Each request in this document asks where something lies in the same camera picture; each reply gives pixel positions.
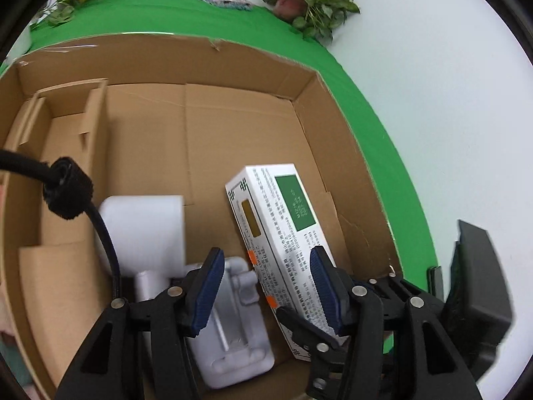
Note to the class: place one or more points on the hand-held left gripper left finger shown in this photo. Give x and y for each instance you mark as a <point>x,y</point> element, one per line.
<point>206,291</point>

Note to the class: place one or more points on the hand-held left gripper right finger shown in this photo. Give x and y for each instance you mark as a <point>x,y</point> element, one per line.
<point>327,291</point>

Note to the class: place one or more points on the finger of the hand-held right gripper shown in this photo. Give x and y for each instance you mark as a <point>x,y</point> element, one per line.
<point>308,333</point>
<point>399,285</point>

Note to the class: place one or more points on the white folding phone stand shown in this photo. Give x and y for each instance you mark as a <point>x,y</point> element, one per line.
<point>241,354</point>

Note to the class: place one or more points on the white box with green label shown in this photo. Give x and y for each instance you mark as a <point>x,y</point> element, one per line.
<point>283,225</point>

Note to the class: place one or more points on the large cardboard box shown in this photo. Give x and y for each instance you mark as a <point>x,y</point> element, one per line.
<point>233,133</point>

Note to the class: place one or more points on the narrow cardboard box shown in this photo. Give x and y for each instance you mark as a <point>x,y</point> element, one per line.
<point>62,141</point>

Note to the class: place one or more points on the green tablecloth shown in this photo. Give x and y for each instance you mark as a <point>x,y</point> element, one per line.
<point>250,29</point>

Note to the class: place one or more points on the blue patterned packet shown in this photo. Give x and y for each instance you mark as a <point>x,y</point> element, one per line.
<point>225,1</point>

